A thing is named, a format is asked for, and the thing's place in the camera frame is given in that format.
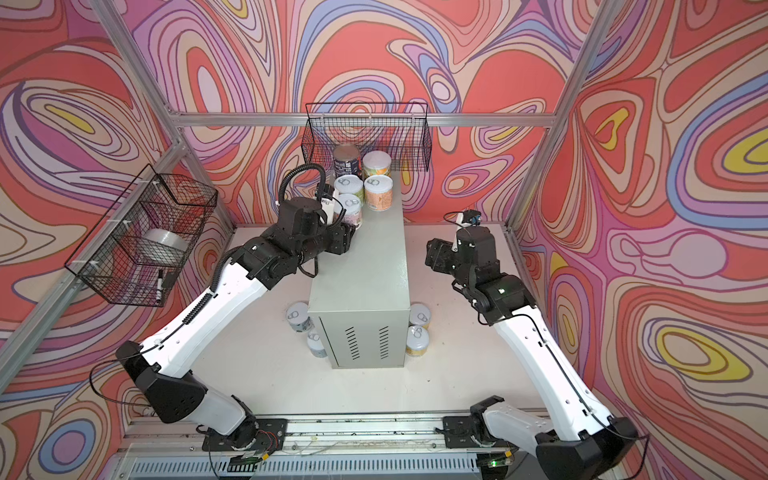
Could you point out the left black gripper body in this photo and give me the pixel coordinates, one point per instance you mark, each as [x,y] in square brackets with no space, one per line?
[336,240]

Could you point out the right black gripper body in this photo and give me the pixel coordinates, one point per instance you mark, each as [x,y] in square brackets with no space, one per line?
[447,260]

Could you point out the white lid can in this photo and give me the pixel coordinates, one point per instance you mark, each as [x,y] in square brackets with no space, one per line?
[348,208]
[298,318]
[315,344]

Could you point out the green label can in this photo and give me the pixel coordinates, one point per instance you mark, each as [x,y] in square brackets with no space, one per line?
[351,185]

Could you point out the group can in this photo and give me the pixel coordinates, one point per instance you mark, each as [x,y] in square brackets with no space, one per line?
[379,192]
[420,315]
[417,341]

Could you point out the dark blue tomato can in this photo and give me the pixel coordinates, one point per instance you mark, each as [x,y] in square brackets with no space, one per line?
[346,160]

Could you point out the orange peach can large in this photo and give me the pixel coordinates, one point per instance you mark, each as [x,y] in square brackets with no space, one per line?
[376,162]

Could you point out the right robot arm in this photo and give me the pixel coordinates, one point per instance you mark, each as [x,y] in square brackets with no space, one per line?
[580,438]

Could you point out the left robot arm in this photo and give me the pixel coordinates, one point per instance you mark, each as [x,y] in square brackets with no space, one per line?
[161,365]

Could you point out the grey metal cabinet counter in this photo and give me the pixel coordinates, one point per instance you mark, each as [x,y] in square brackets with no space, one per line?
[360,300]

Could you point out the silver tape roll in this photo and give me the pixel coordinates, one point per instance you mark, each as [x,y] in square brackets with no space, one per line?
[166,238]

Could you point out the black marker pen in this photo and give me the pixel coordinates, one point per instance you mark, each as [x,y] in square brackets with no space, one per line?
[159,286]

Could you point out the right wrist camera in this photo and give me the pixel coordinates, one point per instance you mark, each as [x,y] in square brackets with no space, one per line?
[470,217]

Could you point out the black wire basket back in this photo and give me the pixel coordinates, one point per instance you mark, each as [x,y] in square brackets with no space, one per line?
[400,129]

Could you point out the black wire basket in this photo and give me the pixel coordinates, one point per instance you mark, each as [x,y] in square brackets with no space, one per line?
[119,264]
[400,129]

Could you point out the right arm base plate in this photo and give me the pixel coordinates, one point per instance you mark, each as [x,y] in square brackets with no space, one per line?
[467,431]

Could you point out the black wire basket left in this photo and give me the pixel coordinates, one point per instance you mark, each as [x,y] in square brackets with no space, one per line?
[119,264]

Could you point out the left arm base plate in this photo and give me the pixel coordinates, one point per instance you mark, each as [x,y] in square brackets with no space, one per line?
[264,435]

